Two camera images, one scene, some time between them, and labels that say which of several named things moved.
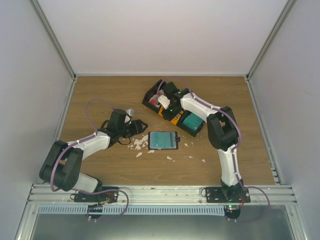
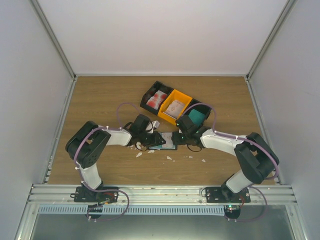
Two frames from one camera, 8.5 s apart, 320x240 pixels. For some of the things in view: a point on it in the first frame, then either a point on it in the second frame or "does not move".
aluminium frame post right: [271, 37] does not move
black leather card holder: [164, 140] does not move
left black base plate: [108, 196] does not move
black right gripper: [168, 116] → [176, 140]
